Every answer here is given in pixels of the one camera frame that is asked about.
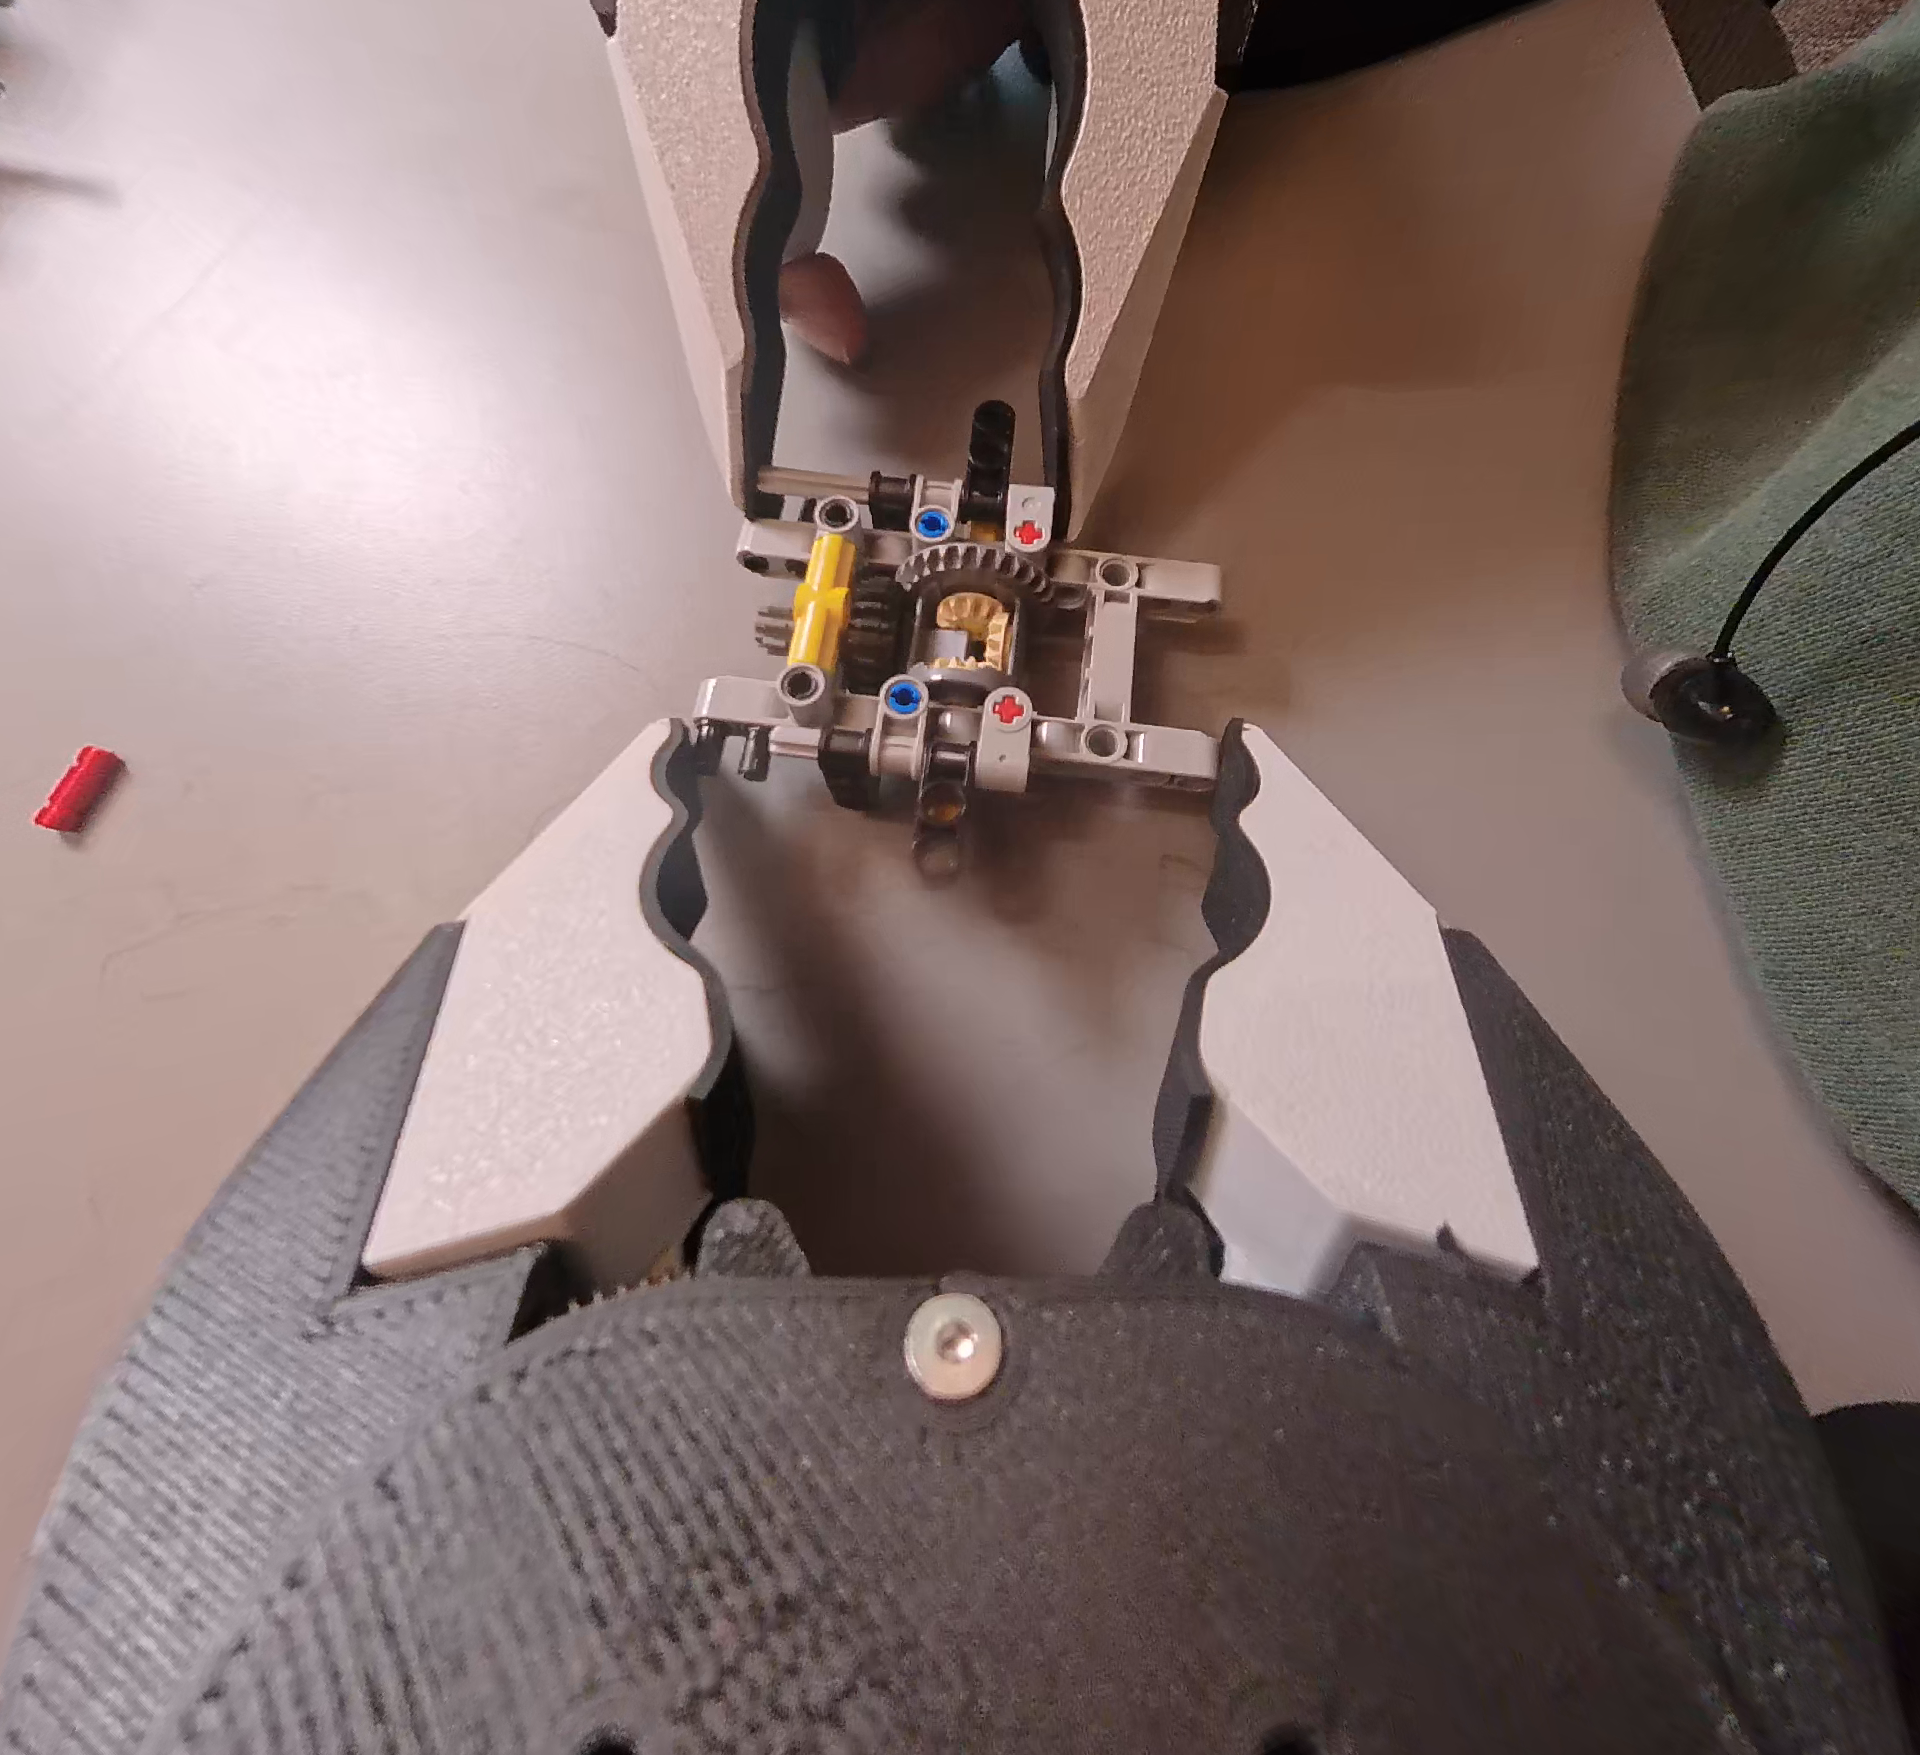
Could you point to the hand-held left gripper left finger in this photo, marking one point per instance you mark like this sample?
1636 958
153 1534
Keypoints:
556 1036

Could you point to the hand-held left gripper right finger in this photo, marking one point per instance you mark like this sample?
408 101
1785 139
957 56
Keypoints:
1351 1036

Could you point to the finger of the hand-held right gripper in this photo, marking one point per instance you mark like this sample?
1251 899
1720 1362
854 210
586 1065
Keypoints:
1141 62
683 31

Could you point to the grey lego gear assembly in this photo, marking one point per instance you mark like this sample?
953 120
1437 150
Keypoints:
1111 646

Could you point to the red lego pin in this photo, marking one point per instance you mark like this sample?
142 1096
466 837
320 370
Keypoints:
80 790

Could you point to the black clip-on microphone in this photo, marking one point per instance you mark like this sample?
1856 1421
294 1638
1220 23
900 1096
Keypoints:
1703 699

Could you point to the person's green sweater torso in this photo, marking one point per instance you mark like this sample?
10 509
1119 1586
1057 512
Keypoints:
1785 434

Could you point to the dark rounded object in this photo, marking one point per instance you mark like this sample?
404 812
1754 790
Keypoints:
1876 1559

